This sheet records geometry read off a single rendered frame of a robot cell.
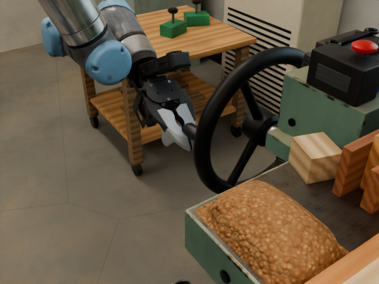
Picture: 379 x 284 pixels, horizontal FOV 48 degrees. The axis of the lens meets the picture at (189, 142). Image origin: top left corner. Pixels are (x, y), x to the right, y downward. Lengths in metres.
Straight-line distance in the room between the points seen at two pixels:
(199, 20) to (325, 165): 1.62
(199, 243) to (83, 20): 0.40
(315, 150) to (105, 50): 0.37
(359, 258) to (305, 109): 0.27
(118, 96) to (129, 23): 1.34
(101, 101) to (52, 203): 0.58
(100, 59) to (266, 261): 0.44
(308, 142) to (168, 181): 1.42
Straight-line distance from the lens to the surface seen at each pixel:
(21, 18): 3.39
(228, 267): 0.43
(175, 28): 1.92
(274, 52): 0.70
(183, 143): 0.75
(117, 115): 2.03
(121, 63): 0.73
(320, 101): 0.58
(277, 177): 0.51
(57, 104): 2.57
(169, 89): 0.80
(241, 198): 0.43
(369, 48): 0.55
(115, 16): 0.88
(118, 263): 1.60
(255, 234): 0.40
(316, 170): 0.50
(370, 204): 0.49
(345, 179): 0.48
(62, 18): 0.70
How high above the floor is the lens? 1.22
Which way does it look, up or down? 35 degrees down
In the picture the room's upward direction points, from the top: straight up
